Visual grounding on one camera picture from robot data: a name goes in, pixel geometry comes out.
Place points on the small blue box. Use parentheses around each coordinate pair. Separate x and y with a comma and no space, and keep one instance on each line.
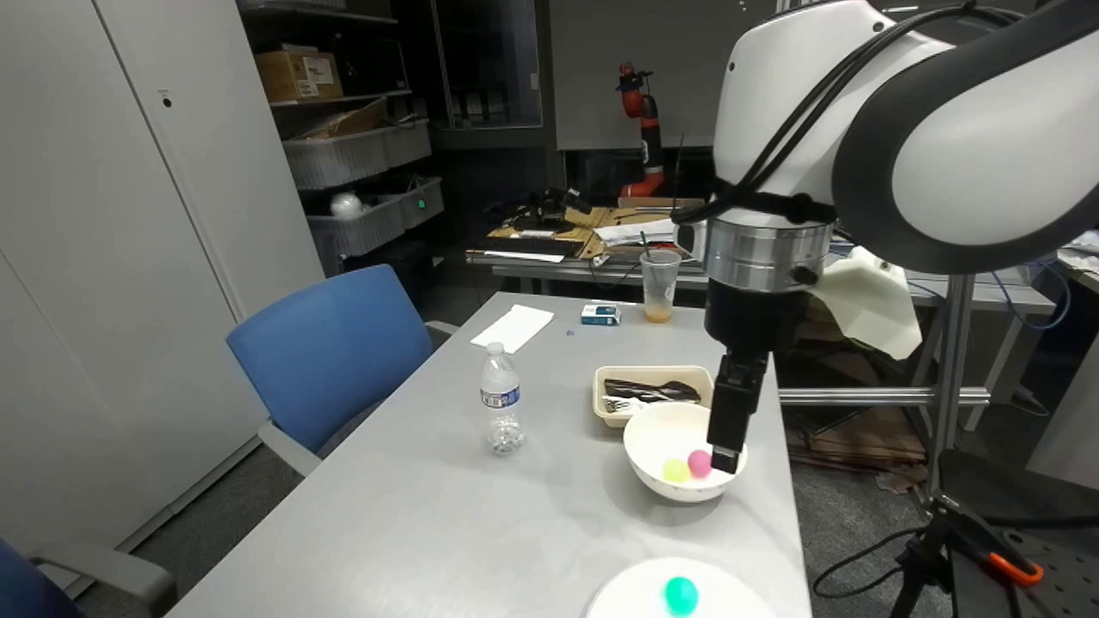
(598,314)

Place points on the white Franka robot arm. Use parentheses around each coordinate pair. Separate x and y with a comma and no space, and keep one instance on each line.
(803,105)

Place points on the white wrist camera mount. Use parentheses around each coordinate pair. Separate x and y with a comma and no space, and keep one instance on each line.
(876,304)

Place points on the brown cardboard scraps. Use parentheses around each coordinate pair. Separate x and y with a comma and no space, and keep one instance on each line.
(584,223)

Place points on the blue office chair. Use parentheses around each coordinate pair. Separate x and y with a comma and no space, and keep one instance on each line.
(20,587)
(330,344)

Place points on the grey storage bin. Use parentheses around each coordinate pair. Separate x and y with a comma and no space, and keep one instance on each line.
(380,223)
(357,154)

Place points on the cardboard boxes under table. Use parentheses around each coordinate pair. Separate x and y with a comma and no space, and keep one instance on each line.
(843,434)

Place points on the cluttered work table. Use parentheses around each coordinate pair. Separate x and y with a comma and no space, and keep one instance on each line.
(538,255)

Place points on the clear plastic cup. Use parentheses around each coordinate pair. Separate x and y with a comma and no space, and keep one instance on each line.
(662,286)

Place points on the beige cutlery tray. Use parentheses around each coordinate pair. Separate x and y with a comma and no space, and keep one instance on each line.
(653,373)

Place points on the aluminium frame post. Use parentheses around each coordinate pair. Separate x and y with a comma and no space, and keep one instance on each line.
(954,378)

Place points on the blue-green ball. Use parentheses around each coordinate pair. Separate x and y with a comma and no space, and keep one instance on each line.
(683,594)

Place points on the brown cardboard box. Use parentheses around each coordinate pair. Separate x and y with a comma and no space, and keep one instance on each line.
(296,72)

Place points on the grey metal cabinet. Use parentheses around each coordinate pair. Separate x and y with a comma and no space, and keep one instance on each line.
(116,228)

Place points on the black plastic forks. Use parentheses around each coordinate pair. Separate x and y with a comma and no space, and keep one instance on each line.
(642,389)

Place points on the white plate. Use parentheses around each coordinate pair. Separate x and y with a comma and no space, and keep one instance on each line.
(623,594)

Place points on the white round object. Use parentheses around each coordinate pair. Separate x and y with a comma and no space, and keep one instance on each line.
(349,207)

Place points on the yellow ball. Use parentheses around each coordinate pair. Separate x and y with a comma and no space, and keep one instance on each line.
(674,472)

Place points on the pink ball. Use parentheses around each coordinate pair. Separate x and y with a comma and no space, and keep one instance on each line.
(698,461)

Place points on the white bowl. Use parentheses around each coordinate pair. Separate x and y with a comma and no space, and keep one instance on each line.
(658,430)

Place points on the clear water bottle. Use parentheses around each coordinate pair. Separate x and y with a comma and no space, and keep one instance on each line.
(499,398)

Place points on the white paper sheet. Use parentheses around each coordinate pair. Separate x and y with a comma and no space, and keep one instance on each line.
(515,327)

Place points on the red and black tool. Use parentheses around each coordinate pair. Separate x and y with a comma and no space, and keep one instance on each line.
(642,105)

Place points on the black tripod with orange clamp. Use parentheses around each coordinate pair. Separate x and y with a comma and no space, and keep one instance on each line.
(948,532)

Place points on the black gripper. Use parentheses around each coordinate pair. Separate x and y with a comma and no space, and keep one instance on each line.
(745,319)

